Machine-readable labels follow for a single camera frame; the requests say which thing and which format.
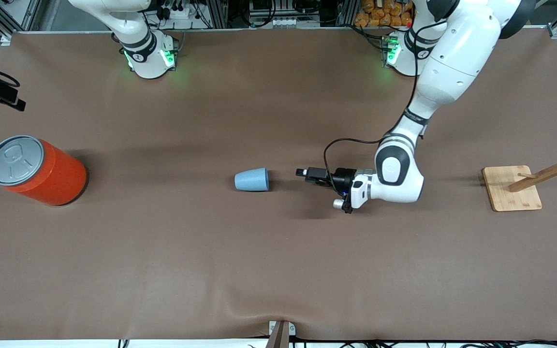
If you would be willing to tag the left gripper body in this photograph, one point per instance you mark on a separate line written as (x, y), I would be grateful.
(342, 178)

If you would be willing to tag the light blue plastic cup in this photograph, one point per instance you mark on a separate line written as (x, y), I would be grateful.
(252, 180)

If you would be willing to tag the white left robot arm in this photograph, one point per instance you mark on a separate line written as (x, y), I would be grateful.
(457, 63)

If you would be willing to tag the brown table mat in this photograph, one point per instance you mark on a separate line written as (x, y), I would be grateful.
(278, 241)

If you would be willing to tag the orange can with grey lid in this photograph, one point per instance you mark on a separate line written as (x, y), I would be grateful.
(56, 179)

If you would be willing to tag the white terminal block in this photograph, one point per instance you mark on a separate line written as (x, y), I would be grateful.
(284, 22)

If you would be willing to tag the wooden mug tree rack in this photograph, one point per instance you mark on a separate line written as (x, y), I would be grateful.
(510, 193)

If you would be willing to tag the bag of orange snacks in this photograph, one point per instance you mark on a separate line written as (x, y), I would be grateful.
(380, 17)

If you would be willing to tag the white power strip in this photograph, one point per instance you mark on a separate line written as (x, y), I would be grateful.
(182, 12)

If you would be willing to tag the metal bracket with wooden strut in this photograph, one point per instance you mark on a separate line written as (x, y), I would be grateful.
(278, 338)

